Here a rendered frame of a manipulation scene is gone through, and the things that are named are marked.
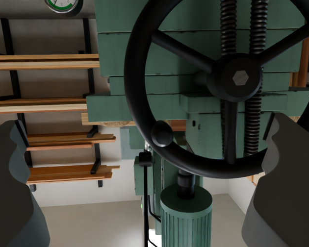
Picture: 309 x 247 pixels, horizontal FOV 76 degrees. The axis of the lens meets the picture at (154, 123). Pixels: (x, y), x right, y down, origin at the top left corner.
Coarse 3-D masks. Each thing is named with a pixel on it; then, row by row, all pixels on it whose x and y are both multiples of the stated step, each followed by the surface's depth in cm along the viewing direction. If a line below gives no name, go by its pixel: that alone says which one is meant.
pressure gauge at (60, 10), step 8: (48, 0) 34; (64, 0) 34; (72, 0) 34; (80, 0) 35; (56, 8) 35; (64, 8) 35; (72, 8) 34; (80, 8) 37; (64, 16) 37; (72, 16) 37
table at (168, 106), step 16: (96, 96) 44; (112, 96) 44; (160, 96) 44; (176, 96) 44; (192, 96) 36; (208, 96) 35; (272, 96) 35; (288, 96) 45; (304, 96) 45; (96, 112) 45; (112, 112) 45; (128, 112) 45; (160, 112) 45; (176, 112) 45; (192, 112) 36; (208, 112) 36; (288, 112) 46
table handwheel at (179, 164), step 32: (160, 0) 23; (160, 32) 25; (128, 64) 25; (224, 64) 24; (256, 64) 24; (128, 96) 26; (224, 96) 25; (192, 160) 28; (224, 160) 29; (256, 160) 28
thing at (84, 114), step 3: (81, 114) 60; (84, 114) 60; (87, 114) 60; (81, 117) 61; (84, 117) 61; (87, 117) 61; (84, 120) 61; (87, 120) 61; (84, 123) 61; (87, 123) 61; (90, 123) 61; (93, 123) 61; (96, 123) 61; (99, 123) 61; (129, 123) 61; (132, 123) 61
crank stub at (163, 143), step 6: (156, 126) 22; (162, 126) 21; (168, 126) 22; (156, 132) 21; (162, 132) 21; (168, 132) 21; (156, 138) 21; (162, 138) 21; (168, 138) 21; (156, 144) 22; (162, 144) 21; (168, 144) 22
